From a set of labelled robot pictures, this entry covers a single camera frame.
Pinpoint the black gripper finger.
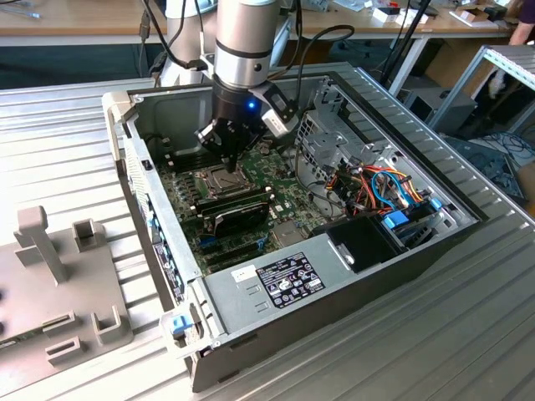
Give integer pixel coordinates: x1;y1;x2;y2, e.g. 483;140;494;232
227;128;268;174
193;119;231;173

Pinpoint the silver CPU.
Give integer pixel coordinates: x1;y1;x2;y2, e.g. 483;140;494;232
212;170;238;190

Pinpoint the CPU socket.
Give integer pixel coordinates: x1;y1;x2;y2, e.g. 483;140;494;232
201;163;250;201

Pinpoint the black RAM stick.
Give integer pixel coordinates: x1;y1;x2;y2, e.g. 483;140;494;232
198;191;271;216
192;185;268;210

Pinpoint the silver metal drive cage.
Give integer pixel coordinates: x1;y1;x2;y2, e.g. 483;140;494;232
293;109;359;187

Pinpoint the black graphics card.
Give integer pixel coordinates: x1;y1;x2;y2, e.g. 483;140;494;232
205;203;272;240

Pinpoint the green motherboard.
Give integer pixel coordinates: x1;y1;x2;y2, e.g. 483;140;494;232
156;137;331;277

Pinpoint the grey chipset heatsink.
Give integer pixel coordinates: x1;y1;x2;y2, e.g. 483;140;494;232
273;222;305;248

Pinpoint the black expansion slot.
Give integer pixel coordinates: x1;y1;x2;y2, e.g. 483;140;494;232
203;239;259;259
207;249;263;269

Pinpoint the blue disk carrier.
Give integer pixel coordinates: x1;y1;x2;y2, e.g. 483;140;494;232
380;198;445;252

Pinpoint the grey power supply unit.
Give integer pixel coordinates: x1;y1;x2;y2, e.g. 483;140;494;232
203;231;357;336

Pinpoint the white box on desk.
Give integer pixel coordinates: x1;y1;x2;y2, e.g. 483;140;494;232
370;6;430;27

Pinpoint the wooden desk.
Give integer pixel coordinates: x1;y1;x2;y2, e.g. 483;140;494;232
0;0;513;47

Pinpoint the grey computer tower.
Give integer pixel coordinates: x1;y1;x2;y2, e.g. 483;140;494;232
403;85;478;135

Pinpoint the black tripod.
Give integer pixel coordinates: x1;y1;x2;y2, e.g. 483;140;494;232
380;0;431;84

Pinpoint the blue case latch tab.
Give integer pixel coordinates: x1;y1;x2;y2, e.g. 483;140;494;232
169;315;190;338

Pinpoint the grey PC case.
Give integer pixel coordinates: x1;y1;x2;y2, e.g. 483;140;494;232
102;62;490;393

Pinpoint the dark panel on floor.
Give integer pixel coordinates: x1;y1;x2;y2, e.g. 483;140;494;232
442;135;526;204

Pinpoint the grey parts rack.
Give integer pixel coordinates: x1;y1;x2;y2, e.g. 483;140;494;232
0;205;135;389

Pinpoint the small open cardboard box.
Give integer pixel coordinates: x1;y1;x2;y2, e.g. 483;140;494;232
449;3;492;27

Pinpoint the person in purple top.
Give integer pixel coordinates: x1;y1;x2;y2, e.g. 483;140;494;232
508;0;535;46

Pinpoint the black camera bracket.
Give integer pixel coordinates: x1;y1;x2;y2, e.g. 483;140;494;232
249;81;293;110

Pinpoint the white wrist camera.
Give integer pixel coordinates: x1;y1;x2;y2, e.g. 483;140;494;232
261;90;300;138

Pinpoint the black internal cable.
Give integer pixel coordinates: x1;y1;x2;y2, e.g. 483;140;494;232
292;140;350;221

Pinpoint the silver metal bracket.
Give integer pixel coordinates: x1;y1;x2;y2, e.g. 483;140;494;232
311;74;350;120

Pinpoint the orange red wire bundle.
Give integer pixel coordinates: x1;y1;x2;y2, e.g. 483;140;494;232
325;165;431;218

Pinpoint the grey cable with connector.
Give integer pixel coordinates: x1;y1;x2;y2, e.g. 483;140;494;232
136;0;210;84

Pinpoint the blue data cable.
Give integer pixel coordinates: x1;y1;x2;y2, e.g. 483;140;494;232
370;170;410;212

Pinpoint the aluminium frame table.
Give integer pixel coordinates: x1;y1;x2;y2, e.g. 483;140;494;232
428;43;535;141

